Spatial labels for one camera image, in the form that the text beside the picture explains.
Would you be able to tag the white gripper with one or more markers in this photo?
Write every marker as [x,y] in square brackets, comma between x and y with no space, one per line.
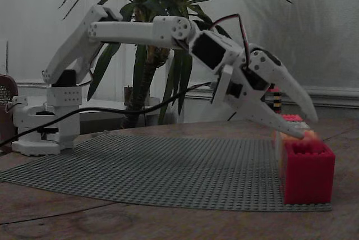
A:
[250,86]

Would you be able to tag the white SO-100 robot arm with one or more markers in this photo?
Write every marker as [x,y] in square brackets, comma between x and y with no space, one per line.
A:
[126,31]

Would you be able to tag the yellow black striped object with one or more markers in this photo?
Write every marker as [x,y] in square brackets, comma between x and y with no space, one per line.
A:
[277,99]

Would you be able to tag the red plastic block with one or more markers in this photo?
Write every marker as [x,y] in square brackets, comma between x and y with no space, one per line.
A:
[291,118]

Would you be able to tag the grey studded baseplate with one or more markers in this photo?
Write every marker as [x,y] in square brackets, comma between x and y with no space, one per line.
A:
[168,167]

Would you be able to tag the red toy brick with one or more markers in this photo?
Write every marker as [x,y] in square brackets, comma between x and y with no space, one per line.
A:
[308,175]

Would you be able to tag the green potted palm plant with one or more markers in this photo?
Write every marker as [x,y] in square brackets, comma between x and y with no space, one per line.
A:
[146,69]

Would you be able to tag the dark brown object with print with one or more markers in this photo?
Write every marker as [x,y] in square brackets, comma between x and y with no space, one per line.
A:
[7,97]

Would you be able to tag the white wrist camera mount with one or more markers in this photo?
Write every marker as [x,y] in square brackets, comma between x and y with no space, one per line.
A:
[221,85]

